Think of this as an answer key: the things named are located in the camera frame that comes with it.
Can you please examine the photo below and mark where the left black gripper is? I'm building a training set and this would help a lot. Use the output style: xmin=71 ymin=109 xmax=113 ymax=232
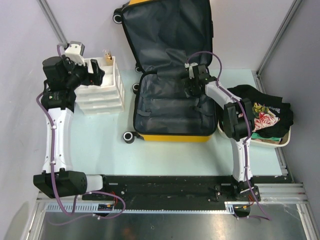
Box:
xmin=62 ymin=54 xmax=105 ymax=90

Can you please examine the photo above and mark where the small beige bottle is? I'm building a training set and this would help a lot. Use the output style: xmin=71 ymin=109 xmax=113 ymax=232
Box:
xmin=103 ymin=49 xmax=113 ymax=66

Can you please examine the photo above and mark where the white plastic drawer organizer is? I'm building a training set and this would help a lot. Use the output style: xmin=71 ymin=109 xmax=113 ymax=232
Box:
xmin=75 ymin=56 xmax=125 ymax=115

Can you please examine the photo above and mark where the yellow Pikachu hard-shell suitcase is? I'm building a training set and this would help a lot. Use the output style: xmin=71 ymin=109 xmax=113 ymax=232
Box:
xmin=112 ymin=0 xmax=218 ymax=144

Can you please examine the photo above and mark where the green cloth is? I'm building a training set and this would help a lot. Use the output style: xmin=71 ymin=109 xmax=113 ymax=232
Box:
xmin=251 ymin=132 xmax=282 ymax=141

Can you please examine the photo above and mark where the white plastic tray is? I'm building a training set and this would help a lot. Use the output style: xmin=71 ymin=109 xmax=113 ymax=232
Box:
xmin=217 ymin=121 xmax=291 ymax=148

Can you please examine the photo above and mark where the black floral print t-shirt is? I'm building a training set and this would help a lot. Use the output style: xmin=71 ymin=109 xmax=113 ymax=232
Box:
xmin=228 ymin=84 xmax=294 ymax=138

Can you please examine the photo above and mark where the pink patterned cloth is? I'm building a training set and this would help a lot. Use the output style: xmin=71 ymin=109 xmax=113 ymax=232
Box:
xmin=257 ymin=139 xmax=282 ymax=145

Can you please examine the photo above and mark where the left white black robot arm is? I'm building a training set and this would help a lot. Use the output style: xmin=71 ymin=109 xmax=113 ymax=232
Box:
xmin=33 ymin=55 xmax=111 ymax=200

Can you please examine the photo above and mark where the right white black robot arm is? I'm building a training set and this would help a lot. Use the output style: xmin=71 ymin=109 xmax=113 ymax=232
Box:
xmin=183 ymin=62 xmax=255 ymax=201

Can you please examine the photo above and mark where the light blue table mat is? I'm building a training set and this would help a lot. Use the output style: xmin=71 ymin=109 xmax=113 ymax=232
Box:
xmin=56 ymin=69 xmax=283 ymax=177

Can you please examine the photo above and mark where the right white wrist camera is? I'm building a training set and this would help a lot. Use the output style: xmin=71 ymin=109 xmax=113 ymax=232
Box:
xmin=184 ymin=62 xmax=198 ymax=79

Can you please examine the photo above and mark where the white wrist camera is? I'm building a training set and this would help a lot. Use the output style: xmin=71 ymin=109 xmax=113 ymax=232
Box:
xmin=64 ymin=41 xmax=86 ymax=66
xmin=184 ymin=62 xmax=198 ymax=79

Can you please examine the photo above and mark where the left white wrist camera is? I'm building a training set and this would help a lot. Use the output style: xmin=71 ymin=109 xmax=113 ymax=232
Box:
xmin=64 ymin=41 xmax=86 ymax=66

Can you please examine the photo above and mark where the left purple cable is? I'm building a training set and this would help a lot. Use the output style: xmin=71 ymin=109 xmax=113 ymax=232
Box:
xmin=36 ymin=42 xmax=126 ymax=226

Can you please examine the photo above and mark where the purple cable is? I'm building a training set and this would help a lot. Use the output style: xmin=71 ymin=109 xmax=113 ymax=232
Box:
xmin=36 ymin=42 xmax=126 ymax=226
xmin=186 ymin=51 xmax=273 ymax=221

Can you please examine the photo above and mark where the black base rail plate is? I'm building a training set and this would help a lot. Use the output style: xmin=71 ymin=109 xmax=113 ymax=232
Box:
xmin=82 ymin=174 xmax=261 ymax=211

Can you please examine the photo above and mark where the grey slotted cable duct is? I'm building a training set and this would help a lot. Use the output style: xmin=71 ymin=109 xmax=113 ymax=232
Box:
xmin=44 ymin=201 xmax=236 ymax=215

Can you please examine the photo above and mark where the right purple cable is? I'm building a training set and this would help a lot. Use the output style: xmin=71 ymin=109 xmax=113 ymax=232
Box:
xmin=186 ymin=51 xmax=273 ymax=221

